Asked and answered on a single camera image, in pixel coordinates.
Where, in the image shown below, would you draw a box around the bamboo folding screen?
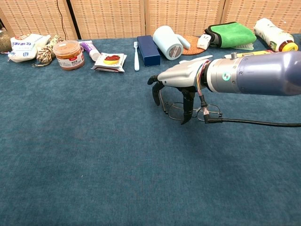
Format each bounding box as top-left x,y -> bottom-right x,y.
0,0 -> 301,40

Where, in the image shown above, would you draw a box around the blue carpet table cloth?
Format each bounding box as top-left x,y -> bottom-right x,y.
0,33 -> 301,226

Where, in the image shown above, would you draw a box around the white plastic spoon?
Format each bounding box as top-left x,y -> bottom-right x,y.
179,55 -> 214,65

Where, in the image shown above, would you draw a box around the light blue toothbrush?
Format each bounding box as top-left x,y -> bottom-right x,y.
133,41 -> 140,72

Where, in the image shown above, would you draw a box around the small white box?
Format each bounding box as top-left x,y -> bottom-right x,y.
197,33 -> 211,50

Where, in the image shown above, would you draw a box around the purple white toothpaste tube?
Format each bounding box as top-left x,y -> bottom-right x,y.
79,40 -> 101,62

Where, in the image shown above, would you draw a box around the thin black hanging cable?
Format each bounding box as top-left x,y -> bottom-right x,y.
56,0 -> 68,40

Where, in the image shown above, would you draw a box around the pale green scrub brush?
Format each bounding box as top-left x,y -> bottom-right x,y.
231,43 -> 255,51

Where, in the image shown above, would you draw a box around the white cake snack packet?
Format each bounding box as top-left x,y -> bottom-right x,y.
91,52 -> 127,73

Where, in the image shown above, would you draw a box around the folded green towel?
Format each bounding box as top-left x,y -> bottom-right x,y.
204,22 -> 257,48

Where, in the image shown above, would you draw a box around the white bottle yellow cap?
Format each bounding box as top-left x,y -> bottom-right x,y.
253,17 -> 299,53

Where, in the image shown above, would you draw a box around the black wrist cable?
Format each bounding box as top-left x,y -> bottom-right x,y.
198,93 -> 301,128

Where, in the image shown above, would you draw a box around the white printed powder bag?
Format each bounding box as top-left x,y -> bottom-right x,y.
7,33 -> 51,63

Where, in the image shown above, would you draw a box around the razor in yellow blister pack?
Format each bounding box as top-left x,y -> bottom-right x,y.
224,50 -> 276,59

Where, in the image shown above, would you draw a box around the dark blue rectangular box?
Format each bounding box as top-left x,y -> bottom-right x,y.
136,35 -> 161,67

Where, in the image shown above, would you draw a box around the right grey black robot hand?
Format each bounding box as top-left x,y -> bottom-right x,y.
147,58 -> 210,125

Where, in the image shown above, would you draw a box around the black tripod pole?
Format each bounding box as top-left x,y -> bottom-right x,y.
66,0 -> 82,40

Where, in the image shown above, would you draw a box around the plastic jar brown powder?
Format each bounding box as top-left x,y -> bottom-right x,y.
52,40 -> 85,71

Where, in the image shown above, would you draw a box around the braided beige rope bundle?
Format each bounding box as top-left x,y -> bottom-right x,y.
35,34 -> 64,67

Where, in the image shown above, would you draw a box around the round woven brown coaster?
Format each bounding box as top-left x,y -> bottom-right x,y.
181,34 -> 207,56

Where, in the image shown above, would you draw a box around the light blue mug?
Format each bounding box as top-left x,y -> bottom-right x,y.
152,25 -> 191,61

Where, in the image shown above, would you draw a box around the black thin-frame eyeglasses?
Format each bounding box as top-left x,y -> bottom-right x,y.
158,90 -> 223,122

